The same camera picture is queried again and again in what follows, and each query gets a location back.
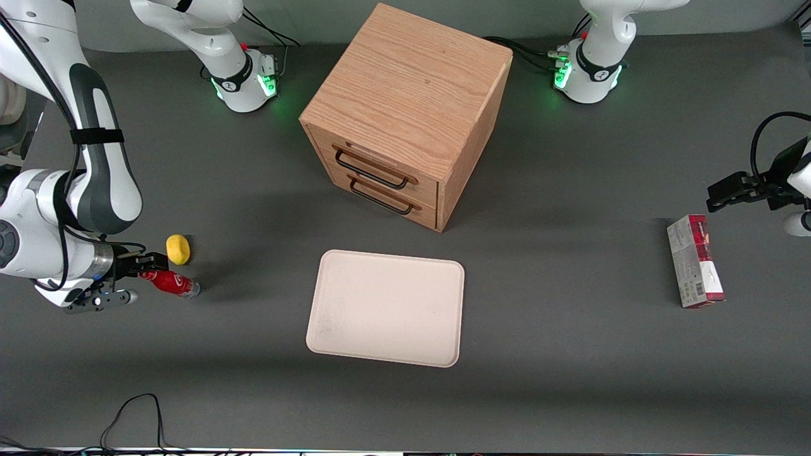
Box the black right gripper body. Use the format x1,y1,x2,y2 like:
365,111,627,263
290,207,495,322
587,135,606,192
112,248,143,280

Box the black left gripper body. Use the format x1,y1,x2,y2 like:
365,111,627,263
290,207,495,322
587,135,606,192
762,136,811,210

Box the red coke bottle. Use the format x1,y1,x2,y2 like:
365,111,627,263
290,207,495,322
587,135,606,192
139,269,201,298

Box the beige plastic tray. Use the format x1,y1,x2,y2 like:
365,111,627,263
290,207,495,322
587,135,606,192
305,249,466,369

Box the yellow lemon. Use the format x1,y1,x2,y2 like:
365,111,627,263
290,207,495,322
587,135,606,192
165,234,191,266

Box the red and grey carton box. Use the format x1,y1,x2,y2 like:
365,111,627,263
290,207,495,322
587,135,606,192
666,214,726,310

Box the white round background object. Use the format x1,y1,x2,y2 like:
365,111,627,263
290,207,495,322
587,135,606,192
0,76,27,126

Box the wooden drawer front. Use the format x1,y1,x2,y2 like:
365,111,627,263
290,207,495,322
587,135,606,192
323,161,438,231
307,125,440,210

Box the wooden drawer cabinet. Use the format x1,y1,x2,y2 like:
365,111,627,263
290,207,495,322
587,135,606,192
299,3,514,233

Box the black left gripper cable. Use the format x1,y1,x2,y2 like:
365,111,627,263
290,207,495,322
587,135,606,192
750,111,811,186

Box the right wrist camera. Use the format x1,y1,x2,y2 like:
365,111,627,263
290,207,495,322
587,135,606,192
63,288,139,315

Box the black looped table cable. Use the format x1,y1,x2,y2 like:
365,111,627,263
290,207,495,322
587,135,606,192
0,393,254,456

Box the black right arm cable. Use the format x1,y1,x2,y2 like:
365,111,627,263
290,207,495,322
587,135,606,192
0,13,148,293

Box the black metal drawer handle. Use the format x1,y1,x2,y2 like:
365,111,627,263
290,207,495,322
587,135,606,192
349,178,414,215
333,146,410,191

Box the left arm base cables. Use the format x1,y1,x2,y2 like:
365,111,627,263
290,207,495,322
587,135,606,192
484,13,594,74

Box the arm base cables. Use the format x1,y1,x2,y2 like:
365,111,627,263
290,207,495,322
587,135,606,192
484,13,594,74
239,9,302,80

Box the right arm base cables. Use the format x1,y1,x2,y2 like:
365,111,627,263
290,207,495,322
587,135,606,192
239,9,302,80

